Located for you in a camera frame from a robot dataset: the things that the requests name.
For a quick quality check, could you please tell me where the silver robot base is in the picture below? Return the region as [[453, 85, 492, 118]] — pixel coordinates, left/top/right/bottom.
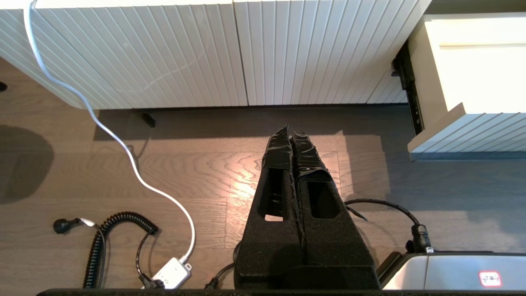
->
[[378, 251, 526, 290]]

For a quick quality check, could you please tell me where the white adapter box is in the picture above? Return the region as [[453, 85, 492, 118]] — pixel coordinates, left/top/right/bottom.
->
[[142, 257, 193, 290]]

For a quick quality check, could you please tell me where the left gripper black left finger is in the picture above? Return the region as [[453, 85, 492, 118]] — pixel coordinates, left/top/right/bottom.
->
[[234, 125, 305, 290]]

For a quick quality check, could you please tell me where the black coiled cable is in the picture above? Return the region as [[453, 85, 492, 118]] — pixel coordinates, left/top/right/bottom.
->
[[53, 211, 160, 288]]

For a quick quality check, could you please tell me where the white power cable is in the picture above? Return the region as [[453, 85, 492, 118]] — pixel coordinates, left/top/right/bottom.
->
[[23, 0, 197, 264]]

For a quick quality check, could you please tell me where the white fluted drawer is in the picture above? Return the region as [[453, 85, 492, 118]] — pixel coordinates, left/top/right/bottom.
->
[[407, 12, 526, 162]]

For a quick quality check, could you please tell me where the black floor cable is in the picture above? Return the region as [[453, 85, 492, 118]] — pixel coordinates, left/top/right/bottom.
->
[[205, 199, 433, 290]]

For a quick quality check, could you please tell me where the white long TV cabinet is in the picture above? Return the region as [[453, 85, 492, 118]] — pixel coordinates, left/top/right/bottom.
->
[[0, 0, 432, 109]]

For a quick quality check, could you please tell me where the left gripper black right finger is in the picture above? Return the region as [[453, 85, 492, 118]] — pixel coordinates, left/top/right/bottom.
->
[[291, 132, 381, 290]]

